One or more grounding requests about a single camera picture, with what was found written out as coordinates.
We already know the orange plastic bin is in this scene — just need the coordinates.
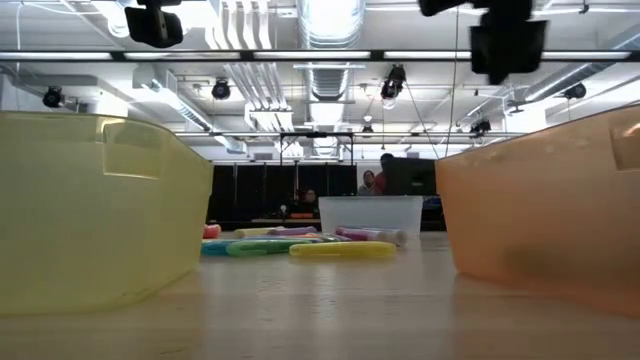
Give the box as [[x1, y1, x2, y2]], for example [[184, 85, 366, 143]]
[[434, 104, 640, 319]]

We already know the black monitor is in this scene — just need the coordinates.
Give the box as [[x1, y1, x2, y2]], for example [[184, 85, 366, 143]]
[[383, 157, 437, 197]]

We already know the person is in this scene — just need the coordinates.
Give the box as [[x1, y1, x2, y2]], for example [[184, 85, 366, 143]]
[[294, 187, 321, 219], [374, 152, 396, 196], [357, 169, 384, 197]]

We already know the yellow plastic bin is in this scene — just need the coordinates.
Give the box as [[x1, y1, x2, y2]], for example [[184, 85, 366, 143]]
[[0, 110, 215, 316]]

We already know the black partition curtain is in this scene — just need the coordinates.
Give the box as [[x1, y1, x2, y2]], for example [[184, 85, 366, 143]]
[[206, 163, 359, 231]]

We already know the clear plastic bin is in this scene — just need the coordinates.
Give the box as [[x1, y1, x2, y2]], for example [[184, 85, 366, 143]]
[[318, 195, 424, 239]]

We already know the maroon Expo marker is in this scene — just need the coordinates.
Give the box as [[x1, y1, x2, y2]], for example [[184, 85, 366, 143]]
[[367, 227, 409, 246]]

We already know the blue highlighter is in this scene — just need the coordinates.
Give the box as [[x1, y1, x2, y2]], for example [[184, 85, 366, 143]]
[[201, 239, 239, 257]]

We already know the purple highlighter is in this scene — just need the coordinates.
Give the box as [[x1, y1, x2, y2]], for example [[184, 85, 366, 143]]
[[269, 226, 319, 237]]

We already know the green highlighter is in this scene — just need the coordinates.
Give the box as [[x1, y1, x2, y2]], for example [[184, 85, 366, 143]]
[[225, 238, 314, 258]]

